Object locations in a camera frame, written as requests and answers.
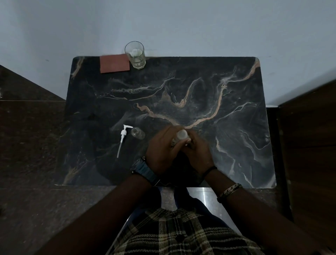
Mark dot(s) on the dark wristwatch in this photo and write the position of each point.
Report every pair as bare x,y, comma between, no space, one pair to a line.
145,170

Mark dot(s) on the person's right fingers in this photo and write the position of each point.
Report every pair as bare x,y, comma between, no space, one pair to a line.
193,139

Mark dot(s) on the person's right forearm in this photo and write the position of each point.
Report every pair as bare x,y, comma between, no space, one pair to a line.
257,220

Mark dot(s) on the reddish brown cloth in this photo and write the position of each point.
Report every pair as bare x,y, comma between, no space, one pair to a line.
114,63

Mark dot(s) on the person's left fingers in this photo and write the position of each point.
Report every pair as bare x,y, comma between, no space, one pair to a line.
170,134

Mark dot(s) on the white pump dispenser head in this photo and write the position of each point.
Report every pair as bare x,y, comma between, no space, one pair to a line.
122,136

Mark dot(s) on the clear drinking glass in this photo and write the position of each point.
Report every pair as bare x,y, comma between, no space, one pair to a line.
135,56

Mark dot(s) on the black thread wristband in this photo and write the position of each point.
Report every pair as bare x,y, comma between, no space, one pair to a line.
210,170

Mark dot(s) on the clear plastic cap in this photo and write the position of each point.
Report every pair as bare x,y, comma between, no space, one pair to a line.
137,133

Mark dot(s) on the person's right hand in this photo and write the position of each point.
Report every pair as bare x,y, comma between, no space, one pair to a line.
199,157

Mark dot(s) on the person's left forearm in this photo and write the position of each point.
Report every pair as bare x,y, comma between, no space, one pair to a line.
105,218

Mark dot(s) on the plaid shirt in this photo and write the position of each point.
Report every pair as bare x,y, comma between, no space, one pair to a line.
183,233

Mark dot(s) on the small clear plastic bottle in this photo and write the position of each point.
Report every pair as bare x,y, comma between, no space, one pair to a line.
181,134

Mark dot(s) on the dark wooden cabinet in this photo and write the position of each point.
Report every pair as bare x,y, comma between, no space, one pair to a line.
312,163

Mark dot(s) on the person's left hand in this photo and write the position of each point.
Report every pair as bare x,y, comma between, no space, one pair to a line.
160,152

